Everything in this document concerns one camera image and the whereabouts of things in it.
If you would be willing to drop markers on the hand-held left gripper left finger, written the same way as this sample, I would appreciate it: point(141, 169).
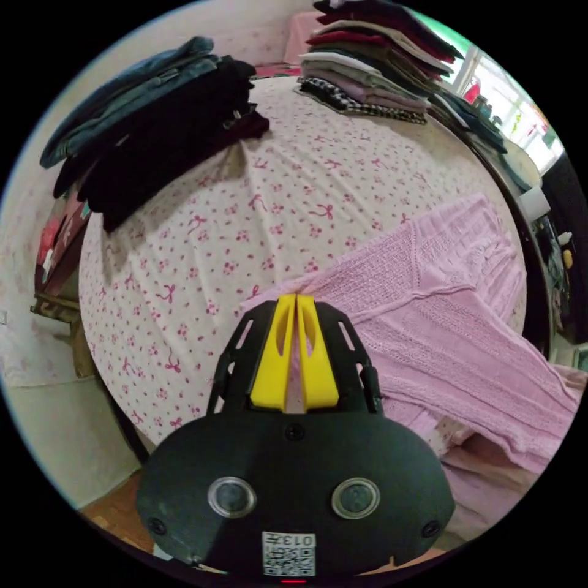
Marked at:
point(274, 367)

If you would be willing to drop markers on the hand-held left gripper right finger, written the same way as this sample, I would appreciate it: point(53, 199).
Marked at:
point(317, 372)

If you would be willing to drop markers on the pink knitted sweater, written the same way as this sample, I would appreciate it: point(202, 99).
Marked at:
point(441, 321)

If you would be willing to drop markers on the bed with bow-print sheet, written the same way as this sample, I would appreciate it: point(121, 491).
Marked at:
point(285, 193)

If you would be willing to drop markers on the pile of dark clothes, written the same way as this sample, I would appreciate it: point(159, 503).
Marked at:
point(151, 124)

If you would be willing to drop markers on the pile of mixed-colour clothes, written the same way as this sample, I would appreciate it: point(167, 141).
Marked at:
point(381, 59)

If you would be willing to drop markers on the pink pillow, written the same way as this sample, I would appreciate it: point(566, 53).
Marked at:
point(301, 39)

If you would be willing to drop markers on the window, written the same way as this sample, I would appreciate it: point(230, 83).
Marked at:
point(510, 96)

